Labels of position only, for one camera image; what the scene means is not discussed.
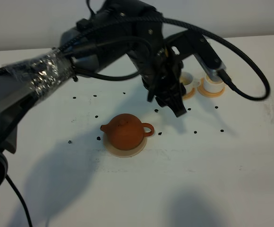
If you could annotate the white teacup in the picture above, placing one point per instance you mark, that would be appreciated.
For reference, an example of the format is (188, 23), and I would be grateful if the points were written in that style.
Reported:
(213, 87)
(189, 82)

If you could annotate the orange cup coaster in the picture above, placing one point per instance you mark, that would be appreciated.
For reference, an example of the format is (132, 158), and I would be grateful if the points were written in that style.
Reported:
(206, 94)
(189, 95)

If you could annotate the left orange cup coaster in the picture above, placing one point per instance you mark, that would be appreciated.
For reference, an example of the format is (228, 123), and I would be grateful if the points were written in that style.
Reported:
(189, 95)

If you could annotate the right orange cup coaster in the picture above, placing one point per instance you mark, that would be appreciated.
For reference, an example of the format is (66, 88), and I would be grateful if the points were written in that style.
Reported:
(206, 94)

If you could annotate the brown clay teapot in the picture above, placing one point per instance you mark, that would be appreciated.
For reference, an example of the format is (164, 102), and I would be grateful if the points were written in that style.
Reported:
(125, 131)

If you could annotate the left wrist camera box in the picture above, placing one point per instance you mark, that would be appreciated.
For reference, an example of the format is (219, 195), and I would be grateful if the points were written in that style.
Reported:
(193, 43)

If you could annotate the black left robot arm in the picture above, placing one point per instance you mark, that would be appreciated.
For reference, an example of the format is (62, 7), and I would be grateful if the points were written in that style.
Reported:
(120, 41)

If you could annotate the right white teacup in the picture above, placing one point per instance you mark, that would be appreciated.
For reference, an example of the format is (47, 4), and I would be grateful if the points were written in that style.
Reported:
(213, 87)

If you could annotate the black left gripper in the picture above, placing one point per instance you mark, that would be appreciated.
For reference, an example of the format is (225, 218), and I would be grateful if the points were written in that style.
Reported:
(160, 76)

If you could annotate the left white teacup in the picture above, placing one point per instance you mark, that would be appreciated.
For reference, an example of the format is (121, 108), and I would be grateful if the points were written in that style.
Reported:
(189, 82)

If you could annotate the beige round teapot coaster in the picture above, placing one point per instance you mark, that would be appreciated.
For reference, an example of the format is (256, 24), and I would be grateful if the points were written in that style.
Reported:
(123, 153)

